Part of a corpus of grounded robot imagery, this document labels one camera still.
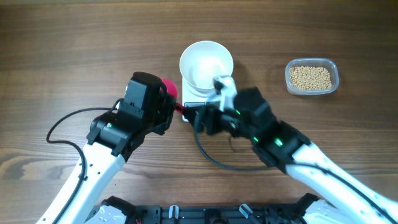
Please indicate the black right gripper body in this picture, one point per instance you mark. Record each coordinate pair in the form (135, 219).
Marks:
(231, 124)

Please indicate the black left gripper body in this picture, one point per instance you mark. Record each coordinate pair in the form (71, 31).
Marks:
(158, 119)

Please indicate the pink measuring scoop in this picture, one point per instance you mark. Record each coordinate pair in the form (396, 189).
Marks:
(172, 90)

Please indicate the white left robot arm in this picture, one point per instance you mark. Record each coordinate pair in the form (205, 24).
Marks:
(109, 145)

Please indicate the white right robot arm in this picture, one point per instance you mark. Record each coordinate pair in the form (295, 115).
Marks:
(280, 145)

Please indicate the white digital kitchen scale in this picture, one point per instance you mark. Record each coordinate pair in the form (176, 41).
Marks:
(196, 95)

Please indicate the white bowl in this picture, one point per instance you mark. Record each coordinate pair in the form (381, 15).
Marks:
(203, 61)

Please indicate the soybeans pile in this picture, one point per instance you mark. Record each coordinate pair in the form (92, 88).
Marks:
(310, 78)

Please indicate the clear plastic container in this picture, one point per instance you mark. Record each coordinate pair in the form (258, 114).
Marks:
(312, 62)

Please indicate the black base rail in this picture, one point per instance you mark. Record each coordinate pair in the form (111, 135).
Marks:
(265, 214)

